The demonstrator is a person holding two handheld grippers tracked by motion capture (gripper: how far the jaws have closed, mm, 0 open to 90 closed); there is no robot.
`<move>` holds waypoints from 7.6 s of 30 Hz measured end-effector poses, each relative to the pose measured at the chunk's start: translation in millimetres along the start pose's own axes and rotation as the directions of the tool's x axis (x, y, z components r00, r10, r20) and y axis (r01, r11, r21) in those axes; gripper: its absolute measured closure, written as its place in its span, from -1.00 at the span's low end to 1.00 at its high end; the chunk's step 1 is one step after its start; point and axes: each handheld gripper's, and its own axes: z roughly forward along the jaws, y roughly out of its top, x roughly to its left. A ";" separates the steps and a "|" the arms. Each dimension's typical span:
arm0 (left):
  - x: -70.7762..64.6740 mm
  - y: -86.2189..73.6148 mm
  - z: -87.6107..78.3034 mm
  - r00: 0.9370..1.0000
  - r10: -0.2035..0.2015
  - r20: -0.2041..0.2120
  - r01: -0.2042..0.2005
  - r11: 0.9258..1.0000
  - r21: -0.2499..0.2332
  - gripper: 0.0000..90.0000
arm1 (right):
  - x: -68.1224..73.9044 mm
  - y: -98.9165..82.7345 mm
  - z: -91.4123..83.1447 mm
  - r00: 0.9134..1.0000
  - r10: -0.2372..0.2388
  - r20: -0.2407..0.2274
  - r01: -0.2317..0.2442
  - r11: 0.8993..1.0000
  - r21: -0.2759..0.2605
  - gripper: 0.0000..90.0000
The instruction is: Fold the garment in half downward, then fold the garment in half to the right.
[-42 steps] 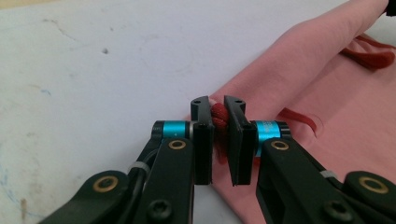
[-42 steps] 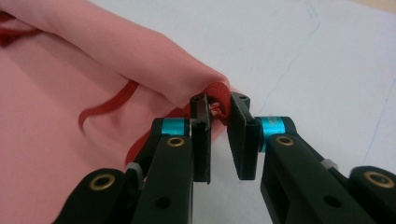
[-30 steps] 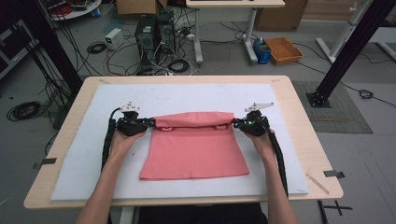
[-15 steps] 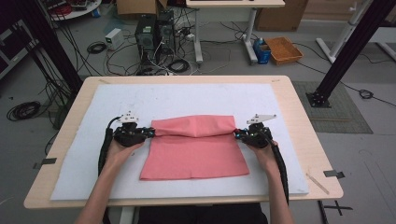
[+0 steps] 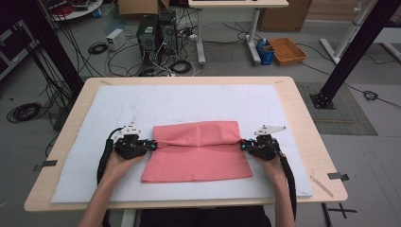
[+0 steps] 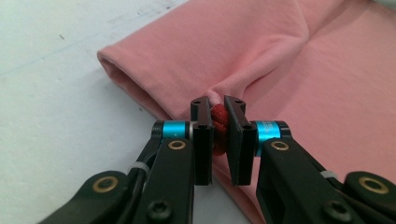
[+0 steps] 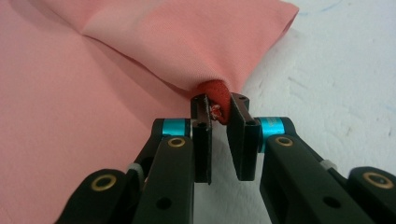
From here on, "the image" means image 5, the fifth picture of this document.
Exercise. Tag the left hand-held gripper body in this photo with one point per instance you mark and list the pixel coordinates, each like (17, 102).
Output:
(130, 146)

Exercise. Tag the round white table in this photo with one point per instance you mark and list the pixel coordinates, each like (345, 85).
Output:
(82, 11)

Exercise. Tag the thin wooden stick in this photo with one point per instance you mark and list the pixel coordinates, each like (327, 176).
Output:
(321, 186)

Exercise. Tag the white table leg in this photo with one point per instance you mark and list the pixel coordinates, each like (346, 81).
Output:
(128, 219)

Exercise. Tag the grey floor mat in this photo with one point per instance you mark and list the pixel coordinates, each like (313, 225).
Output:
(346, 119)

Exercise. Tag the white desk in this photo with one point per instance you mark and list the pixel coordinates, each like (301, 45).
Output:
(236, 3)

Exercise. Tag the orange tray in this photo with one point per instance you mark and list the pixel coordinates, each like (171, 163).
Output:
(287, 51)

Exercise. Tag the dark equipment rack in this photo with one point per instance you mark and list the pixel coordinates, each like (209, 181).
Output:
(14, 47)

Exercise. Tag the white foam mat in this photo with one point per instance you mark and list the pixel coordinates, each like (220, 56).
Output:
(157, 104)

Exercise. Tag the black metal stand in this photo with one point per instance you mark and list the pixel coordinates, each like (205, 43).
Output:
(356, 47)
(53, 44)

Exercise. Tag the black tape strip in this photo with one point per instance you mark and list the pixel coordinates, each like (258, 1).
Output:
(48, 163)
(337, 176)

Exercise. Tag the pink tank top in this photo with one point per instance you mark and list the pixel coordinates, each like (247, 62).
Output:
(198, 157)

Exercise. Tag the person's left hand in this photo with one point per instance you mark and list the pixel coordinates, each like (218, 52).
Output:
(119, 168)

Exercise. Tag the person's dark trousers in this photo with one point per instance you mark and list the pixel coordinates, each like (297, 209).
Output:
(205, 219)

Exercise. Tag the person's right hand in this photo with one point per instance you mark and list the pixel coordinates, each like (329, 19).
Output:
(275, 171)

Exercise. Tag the white power supply box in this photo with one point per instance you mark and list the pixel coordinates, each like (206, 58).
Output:
(116, 39)

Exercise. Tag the white metal stand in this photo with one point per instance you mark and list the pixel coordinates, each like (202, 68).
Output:
(346, 34)

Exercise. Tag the cardboard box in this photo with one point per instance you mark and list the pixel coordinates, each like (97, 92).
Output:
(283, 15)
(138, 7)

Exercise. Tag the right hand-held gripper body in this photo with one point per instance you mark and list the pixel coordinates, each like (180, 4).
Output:
(265, 148)

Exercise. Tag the black computer tower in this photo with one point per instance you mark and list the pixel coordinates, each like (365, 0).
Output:
(147, 39)
(168, 31)

